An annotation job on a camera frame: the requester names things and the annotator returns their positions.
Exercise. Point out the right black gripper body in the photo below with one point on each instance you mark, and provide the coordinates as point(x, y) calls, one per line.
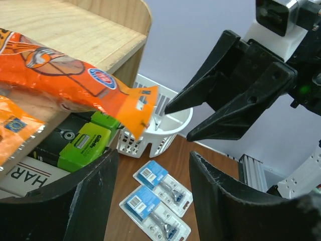
point(261, 77)

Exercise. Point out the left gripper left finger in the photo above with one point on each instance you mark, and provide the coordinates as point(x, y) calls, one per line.
point(75, 207)

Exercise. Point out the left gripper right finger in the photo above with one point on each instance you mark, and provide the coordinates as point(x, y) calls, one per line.
point(227, 209)

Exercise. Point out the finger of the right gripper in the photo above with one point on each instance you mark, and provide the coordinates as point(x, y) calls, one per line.
point(221, 126)
point(222, 59)

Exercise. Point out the white Harry's razor box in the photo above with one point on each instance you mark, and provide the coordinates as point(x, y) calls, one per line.
point(28, 175)

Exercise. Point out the blue razor blister pack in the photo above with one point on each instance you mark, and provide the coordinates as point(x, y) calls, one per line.
point(171, 192)
point(153, 217)

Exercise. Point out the black green razor box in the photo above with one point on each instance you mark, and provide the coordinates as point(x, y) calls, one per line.
point(77, 141)

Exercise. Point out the orange razor bag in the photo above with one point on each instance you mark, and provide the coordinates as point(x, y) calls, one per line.
point(73, 84)
point(17, 129)

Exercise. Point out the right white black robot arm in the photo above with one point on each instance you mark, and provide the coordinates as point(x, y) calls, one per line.
point(286, 136)

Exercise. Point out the wooden two-tier shelf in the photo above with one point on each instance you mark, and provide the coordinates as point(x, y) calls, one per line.
point(110, 35)

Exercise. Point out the white plastic laundry basket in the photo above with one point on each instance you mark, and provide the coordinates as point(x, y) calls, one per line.
point(163, 128)

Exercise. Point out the aluminium rail frame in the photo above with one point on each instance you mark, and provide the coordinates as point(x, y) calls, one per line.
point(251, 172)

